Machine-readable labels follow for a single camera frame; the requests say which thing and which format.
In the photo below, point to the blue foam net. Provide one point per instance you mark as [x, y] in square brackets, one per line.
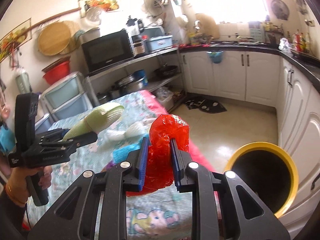
[122, 153]

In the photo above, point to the person's left forearm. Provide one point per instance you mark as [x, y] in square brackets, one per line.
[10, 217]

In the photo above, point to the blue enamel pot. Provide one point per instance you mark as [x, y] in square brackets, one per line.
[142, 76]

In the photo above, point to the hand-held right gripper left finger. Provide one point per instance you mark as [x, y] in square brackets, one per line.
[141, 165]

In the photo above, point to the black wok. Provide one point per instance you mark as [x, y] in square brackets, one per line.
[166, 71]

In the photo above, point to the long wooden stick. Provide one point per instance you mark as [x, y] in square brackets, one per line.
[57, 16]

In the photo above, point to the black kitchen countertop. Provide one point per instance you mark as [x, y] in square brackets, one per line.
[300, 65]

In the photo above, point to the teal plastic tray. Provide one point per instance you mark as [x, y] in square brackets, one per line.
[80, 33]

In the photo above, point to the white foam net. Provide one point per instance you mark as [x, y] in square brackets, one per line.
[117, 134]

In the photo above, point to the woven straw tray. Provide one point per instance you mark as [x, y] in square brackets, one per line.
[74, 33]

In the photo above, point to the pale green flask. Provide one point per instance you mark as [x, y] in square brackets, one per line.
[23, 81]

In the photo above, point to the wall socket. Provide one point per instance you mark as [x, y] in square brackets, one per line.
[311, 22]

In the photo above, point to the dark rimmed basin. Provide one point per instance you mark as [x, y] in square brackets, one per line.
[53, 63]

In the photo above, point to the wooden cutting board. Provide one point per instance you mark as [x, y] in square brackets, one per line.
[210, 25]

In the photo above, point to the blue hanging bin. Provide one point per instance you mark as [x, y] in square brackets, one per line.
[215, 57]

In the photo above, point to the cluster of condiment bottles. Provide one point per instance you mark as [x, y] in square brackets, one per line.
[301, 41]

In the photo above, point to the lidded steel pot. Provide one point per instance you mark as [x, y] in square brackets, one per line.
[102, 98]

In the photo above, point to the gold bangle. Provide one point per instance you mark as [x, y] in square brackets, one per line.
[15, 195]

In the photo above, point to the red plastic bag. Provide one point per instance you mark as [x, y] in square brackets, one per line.
[165, 132]

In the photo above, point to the bright window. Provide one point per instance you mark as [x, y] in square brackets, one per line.
[225, 0]

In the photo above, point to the green foam net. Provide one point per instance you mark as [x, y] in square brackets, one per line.
[100, 117]

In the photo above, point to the light blue bag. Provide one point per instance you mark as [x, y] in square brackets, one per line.
[7, 140]

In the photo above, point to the printed cartoon blanket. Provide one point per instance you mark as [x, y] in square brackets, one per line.
[145, 110]

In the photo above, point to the clear plastic bag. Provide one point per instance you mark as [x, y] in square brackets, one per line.
[285, 44]

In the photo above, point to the round bamboo tray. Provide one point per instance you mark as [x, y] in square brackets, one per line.
[53, 38]

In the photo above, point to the stacked steel pots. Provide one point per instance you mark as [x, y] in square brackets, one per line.
[130, 83]

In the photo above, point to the blue plastic tray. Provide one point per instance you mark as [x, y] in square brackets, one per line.
[158, 44]

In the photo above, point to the blue plastic drawer unit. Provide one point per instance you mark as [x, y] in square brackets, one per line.
[67, 97]

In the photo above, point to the black floor mat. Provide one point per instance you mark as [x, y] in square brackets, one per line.
[207, 106]

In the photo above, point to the clear plastic storage box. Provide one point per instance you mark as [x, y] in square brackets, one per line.
[163, 97]

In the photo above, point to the pink hanging item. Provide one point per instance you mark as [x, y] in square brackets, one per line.
[4, 111]

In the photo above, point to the white kitchen cabinet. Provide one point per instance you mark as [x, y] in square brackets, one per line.
[255, 80]

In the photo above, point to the food wall poster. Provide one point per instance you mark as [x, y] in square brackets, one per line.
[102, 5]

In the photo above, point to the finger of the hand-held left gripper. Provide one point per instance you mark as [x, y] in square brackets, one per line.
[51, 135]
[83, 140]

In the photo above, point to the metal kitchen rack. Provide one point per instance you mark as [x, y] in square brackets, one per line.
[140, 58]

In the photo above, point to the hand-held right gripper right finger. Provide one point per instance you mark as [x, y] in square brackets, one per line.
[176, 166]

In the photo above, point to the vegetable wall poster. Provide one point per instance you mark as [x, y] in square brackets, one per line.
[13, 40]

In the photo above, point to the person's left hand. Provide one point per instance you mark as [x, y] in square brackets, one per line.
[17, 182]

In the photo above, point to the red plastic basin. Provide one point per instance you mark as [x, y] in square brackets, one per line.
[58, 76]

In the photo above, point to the purple snack wrapper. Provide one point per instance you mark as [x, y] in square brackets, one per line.
[112, 167]

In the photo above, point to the black microwave oven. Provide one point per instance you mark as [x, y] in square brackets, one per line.
[107, 52]

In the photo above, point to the hanging kitchen utensils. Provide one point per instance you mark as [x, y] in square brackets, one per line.
[301, 5]

